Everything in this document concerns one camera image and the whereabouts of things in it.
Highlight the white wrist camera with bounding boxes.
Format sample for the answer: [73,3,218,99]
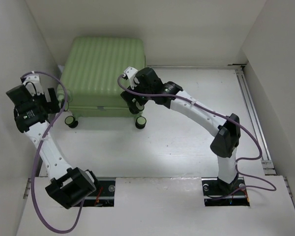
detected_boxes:
[20,71,45,96]
[123,66,139,89]

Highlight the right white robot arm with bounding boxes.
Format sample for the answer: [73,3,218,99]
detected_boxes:
[121,67,240,194]

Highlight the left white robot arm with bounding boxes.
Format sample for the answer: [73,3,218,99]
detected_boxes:
[6,85,100,209]

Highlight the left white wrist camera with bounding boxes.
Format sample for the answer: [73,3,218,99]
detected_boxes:
[20,71,45,96]

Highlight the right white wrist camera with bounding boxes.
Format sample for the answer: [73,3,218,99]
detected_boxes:
[123,66,139,89]

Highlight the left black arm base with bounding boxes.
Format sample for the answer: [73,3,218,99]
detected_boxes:
[83,177,116,207]

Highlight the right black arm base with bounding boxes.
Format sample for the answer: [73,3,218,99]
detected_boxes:
[201,177,250,207]

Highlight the green suitcase blue lining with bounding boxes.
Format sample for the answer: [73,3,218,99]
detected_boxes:
[57,36,146,128]

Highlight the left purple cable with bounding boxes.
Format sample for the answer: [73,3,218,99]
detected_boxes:
[27,70,86,233]

